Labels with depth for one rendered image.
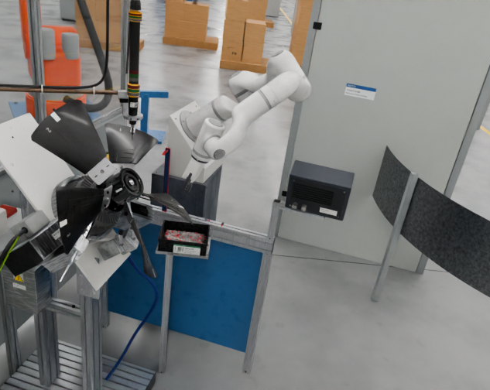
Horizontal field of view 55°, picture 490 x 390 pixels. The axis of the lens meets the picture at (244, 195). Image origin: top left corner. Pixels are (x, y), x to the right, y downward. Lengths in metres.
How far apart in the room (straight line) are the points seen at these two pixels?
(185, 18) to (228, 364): 9.12
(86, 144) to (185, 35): 9.42
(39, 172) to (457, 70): 2.55
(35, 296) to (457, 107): 2.71
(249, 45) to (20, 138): 7.70
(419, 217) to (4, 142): 2.27
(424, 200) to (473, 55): 0.97
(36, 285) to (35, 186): 0.41
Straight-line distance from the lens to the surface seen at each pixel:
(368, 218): 3.72
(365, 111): 3.43
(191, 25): 11.07
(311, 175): 2.00
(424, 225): 3.04
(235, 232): 2.24
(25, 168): 1.90
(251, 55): 9.41
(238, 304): 2.49
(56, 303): 2.25
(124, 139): 2.01
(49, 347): 2.45
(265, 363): 2.83
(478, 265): 2.88
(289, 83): 1.86
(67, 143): 1.77
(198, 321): 2.65
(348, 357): 3.00
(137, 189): 1.80
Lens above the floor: 2.02
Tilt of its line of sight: 27 degrees down
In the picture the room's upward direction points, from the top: 8 degrees clockwise
